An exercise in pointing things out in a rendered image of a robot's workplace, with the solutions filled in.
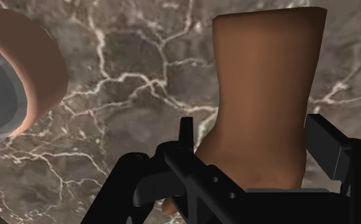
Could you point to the brown vase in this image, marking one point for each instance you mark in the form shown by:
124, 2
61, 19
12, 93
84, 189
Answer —
264, 102

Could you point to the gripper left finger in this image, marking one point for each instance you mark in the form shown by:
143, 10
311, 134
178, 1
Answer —
155, 186

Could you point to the terracotta bowl with grey inside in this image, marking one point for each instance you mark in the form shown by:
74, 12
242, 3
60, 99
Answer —
34, 62

